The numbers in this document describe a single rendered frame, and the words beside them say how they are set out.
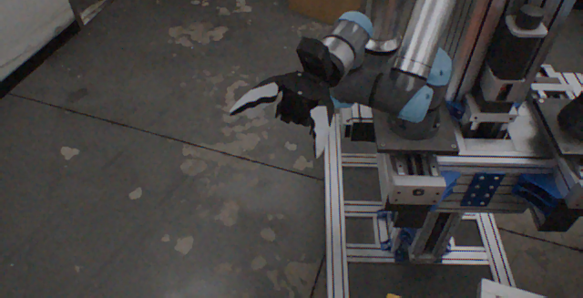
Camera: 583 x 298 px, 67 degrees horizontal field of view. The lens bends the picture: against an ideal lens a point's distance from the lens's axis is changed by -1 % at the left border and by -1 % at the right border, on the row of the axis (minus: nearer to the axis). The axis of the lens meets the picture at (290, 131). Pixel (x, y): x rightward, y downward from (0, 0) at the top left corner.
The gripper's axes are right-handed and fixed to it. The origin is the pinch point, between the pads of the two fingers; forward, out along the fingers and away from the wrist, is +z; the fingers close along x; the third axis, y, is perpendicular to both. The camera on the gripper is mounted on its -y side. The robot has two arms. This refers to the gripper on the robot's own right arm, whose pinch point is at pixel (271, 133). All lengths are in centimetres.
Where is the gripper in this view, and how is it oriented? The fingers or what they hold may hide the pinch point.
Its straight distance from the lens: 66.3
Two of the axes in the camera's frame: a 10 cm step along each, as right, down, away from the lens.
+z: -4.7, 6.5, -6.0
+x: -8.8, -4.3, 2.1
